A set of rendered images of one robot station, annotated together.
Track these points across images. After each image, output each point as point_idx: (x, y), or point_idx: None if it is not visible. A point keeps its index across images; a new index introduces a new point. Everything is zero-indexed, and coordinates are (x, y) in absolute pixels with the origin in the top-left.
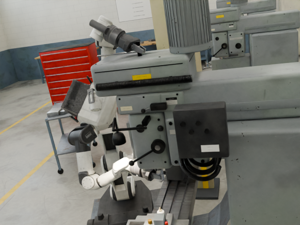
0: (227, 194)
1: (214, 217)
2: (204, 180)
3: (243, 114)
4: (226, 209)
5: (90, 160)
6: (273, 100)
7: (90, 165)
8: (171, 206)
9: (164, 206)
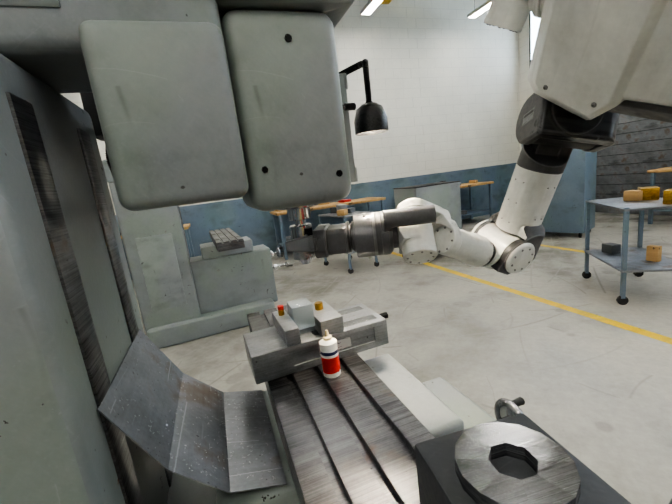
0: (131, 412)
1: (197, 438)
2: None
3: None
4: (145, 371)
5: (512, 192)
6: None
7: (505, 206)
8: (355, 430)
9: (370, 413)
